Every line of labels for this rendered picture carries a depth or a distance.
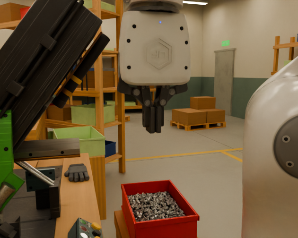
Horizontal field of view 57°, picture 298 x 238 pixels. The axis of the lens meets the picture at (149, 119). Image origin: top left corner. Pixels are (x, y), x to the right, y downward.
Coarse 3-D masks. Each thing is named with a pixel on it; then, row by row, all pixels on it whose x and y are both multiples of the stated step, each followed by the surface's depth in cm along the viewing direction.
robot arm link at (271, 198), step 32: (256, 96) 34; (288, 96) 26; (256, 128) 28; (288, 128) 25; (256, 160) 28; (288, 160) 25; (256, 192) 31; (288, 192) 28; (256, 224) 35; (288, 224) 32
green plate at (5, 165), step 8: (8, 112) 74; (0, 120) 73; (8, 120) 73; (0, 128) 73; (8, 128) 73; (0, 136) 72; (8, 136) 73; (0, 144) 72; (8, 144) 73; (0, 152) 72; (8, 152) 72; (0, 160) 72; (8, 160) 72; (0, 168) 72; (8, 168) 72; (0, 176) 71
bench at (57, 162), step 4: (40, 160) 157; (44, 160) 157; (48, 160) 157; (52, 160) 157; (56, 160) 157; (60, 160) 157; (16, 164) 150; (32, 164) 150; (36, 164) 151; (40, 164) 150; (44, 164) 150; (48, 164) 150; (52, 164) 150; (56, 164) 150; (60, 164) 150; (16, 168) 144; (20, 168) 144
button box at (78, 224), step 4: (84, 220) 80; (76, 224) 78; (80, 224) 76; (84, 224) 77; (88, 224) 79; (72, 228) 78; (76, 228) 76; (80, 228) 74; (88, 228) 77; (92, 228) 78; (68, 232) 80; (72, 232) 76; (76, 232) 74; (80, 232) 72; (84, 232) 74; (88, 232) 75; (92, 232) 76; (68, 236) 78; (72, 236) 75; (76, 236) 72; (80, 236) 71; (88, 236) 73; (92, 236) 74; (100, 236) 77
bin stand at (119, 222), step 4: (116, 212) 114; (120, 212) 114; (116, 216) 111; (120, 216) 111; (116, 220) 108; (120, 220) 108; (124, 220) 108; (116, 224) 110; (120, 224) 105; (124, 224) 105; (116, 228) 109; (120, 228) 102; (124, 228) 102; (116, 232) 114; (120, 232) 100; (124, 232) 100; (116, 236) 115; (120, 236) 100; (124, 236) 97; (128, 236) 97
